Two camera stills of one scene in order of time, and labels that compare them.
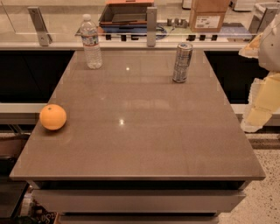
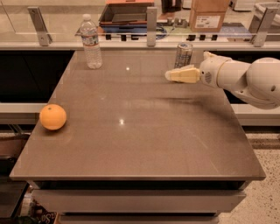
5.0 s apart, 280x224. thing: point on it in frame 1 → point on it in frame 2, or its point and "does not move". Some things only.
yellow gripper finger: x=251 y=50 → x=185 y=67
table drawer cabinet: x=138 y=201 does not move
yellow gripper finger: x=263 y=101 → x=191 y=75
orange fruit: x=52 y=116 does not move
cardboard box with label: x=207 y=16 does not move
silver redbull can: x=182 y=62 does not move
